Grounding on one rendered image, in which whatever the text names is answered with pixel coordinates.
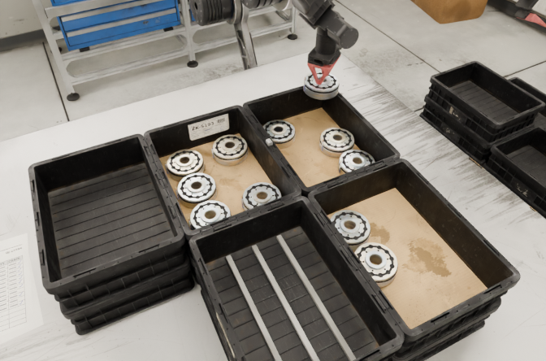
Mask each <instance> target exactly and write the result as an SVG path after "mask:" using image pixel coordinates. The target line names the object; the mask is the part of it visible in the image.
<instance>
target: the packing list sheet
mask: <svg viewBox="0 0 546 361"><path fill-rule="evenodd" d="M43 324H44V323H43V319H42V315H41V308H40V303H39V300H38V296H37V289H36V285H35V280H34V276H33V270H32V265H31V261H30V258H29V253H28V233H25V234H22V235H19V236H16V237H12V238H9V239H6V240H3V241H0V344H2V343H4V342H6V341H9V340H11V339H13V338H15V337H18V336H19V335H22V334H24V333H26V332H28V331H31V330H33V329H35V328H37V327H40V326H42V325H43Z"/></svg>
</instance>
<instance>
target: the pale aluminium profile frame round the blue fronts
mask: <svg viewBox="0 0 546 361"><path fill-rule="evenodd" d="M128 1H132V0H84V1H79V2H72V3H68V4H63V5H60V6H56V7H48V8H43V6H42V4H41V0H32V3H33V5H34V7H35V9H36V12H37V15H38V18H39V20H40V22H41V26H42V27H43V30H44V33H45V36H46V38H47V41H48V42H49V45H50V48H51V50H50V52H51V53H52V54H53V56H54V59H55V61H56V63H57V66H58V69H59V71H60V74H61V76H62V78H63V82H64V84H65V86H66V89H67V92H68V95H67V100H68V101H75V100H77V99H78V98H79V97H80V95H79V94H77V93H75V91H74V89H73V87H72V86H73V85H77V84H80V83H83V82H86V81H90V80H95V79H98V78H102V77H105V76H110V75H114V74H117V73H121V72H126V71H129V70H132V69H135V68H139V67H144V66H148V65H150V64H154V63H160V62H162V61H166V60H169V59H174V58H178V57H181V56H185V55H187V56H188V59H189V60H190V61H189V62H188V63H187V66H188V67H197V66H198V62H197V61H193V60H196V59H195V53H197V52H200V51H203V50H208V49H212V48H215V47H218V46H224V45H227V44H230V43H233V42H237V39H236V34H234V35H231V36H228V37H222V38H219V39H215V40H212V41H207V42H203V43H200V44H196V43H195V42H193V34H194V33H195V32H196V31H197V30H199V29H203V28H209V27H212V26H215V25H219V24H225V23H227V21H224V22H221V23H217V24H211V25H205V26H200V25H199V24H197V22H194V23H190V17H189V9H190V5H189V2H188V0H180V4H178V7H179V11H181V13H182V15H181V14H180V23H181V24H180V26H178V27H177V26H172V27H169V28H164V29H163V30H161V31H157V32H153V33H147V34H144V35H140V36H137V37H130V38H127V39H123V40H120V41H113V42H110V43H106V44H103V45H99V46H93V47H85V48H80V49H79V50H77V51H72V52H69V53H66V54H60V52H61V51H62V48H61V47H58V45H57V43H56V40H57V39H61V38H64V37H63V34H62V31H61V30H59V31H58V30H55V29H53V28H52V27H50V24H49V22H50V21H51V19H52V18H53V17H56V16H61V15H67V14H71V13H76V12H79V11H87V10H90V9H94V8H99V7H105V6H109V5H113V4H117V3H121V2H128ZM272 11H274V12H275V13H276V14H277V15H278V16H279V17H281V18H282V19H283V20H284V22H281V23H278V24H273V25H269V26H266V27H262V28H256V29H254V30H250V31H249V32H250V33H251V37H257V36H261V35H264V34H268V33H273V32H276V31H279V30H282V29H286V28H289V32H290V33H291V34H289V35H288V39H290V40H296V39H297V35H296V34H294V33H296V32H297V9H296V8H295V7H292V8H290V15H289V14H287V13H286V12H285V11H278V10H276V9H275V8H274V7H273V6H272V5H269V6H264V7H259V8H255V9H254V8H252V9H249V17H251V16H256V15H261V14H265V13H268V12H272ZM172 36H176V37H177V39H178V40H179V41H180V43H181V44H182V46H183V47H181V49H178V50H172V51H168V52H165V53H161V54H156V55H153V56H150V57H146V58H143V59H137V60H134V61H131V62H127V63H121V64H118V65H115V66H111V67H106V68H103V69H99V70H96V71H92V72H87V73H84V74H80V75H77V76H76V75H72V74H71V73H69V72H67V69H66V68H67V65H68V64H69V63H70V62H71V61H74V60H77V59H83V58H87V57H90V56H94V55H97V54H103V53H106V52H110V51H113V50H120V49H123V48H127V47H130V46H136V45H140V44H143V43H146V42H150V41H156V40H159V39H163V38H166V37H172Z"/></svg>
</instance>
